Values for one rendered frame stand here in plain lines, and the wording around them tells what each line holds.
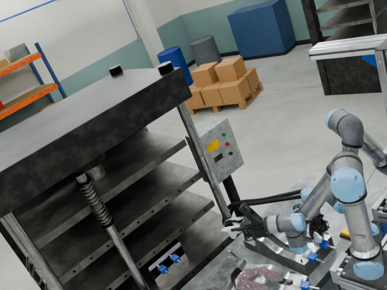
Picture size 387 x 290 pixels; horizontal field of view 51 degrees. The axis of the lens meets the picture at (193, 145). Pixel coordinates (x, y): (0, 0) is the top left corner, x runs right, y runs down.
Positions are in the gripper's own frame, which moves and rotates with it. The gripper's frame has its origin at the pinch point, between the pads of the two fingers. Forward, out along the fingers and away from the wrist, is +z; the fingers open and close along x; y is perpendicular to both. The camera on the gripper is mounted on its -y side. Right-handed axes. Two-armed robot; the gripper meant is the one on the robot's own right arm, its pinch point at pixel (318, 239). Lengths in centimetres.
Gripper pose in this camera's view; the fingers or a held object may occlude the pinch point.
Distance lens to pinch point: 248.1
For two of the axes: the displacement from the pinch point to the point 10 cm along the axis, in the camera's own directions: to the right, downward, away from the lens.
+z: 3.6, 8.5, 4.0
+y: 5.9, 1.3, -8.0
